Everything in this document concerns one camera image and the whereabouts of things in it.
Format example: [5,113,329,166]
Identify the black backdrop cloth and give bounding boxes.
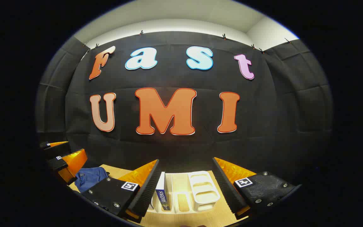
[36,31,333,177]

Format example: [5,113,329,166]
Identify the white book with blue picture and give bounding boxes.
[155,172,172,211]

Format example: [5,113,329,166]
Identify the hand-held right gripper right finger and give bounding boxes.
[212,157,302,220]

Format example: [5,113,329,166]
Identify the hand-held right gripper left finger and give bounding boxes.
[81,159,160,224]

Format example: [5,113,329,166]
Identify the cream plastic bookshelf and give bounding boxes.
[148,170,221,214]

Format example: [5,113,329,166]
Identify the blue schoolbag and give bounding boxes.
[74,167,110,193]

